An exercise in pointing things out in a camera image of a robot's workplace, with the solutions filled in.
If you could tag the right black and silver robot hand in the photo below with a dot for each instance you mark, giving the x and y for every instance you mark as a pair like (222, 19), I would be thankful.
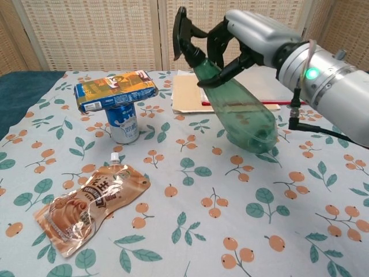
(259, 34)

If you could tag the blue and white drink can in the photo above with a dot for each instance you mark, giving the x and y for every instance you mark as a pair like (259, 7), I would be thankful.
(123, 124)

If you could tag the floral tablecloth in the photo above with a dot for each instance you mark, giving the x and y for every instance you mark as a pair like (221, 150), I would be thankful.
(201, 219)

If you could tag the manila paper folder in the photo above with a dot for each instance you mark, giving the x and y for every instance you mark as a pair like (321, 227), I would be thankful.
(187, 95)

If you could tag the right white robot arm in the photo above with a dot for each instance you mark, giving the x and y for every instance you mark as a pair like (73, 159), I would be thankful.
(337, 89)

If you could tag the clear mesh pouch red zipper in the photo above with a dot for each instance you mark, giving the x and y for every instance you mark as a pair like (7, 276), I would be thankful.
(276, 101)

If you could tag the yellow and blue carton box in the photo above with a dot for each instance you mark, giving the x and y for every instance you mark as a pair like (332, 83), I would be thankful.
(115, 89)

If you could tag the teal blue table cover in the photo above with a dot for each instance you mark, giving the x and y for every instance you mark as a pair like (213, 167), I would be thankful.
(26, 95)

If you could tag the brown spout pouch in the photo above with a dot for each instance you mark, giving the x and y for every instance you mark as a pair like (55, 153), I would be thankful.
(92, 205)

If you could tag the green plastic bottle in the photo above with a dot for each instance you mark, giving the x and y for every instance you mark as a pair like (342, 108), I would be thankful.
(242, 115)

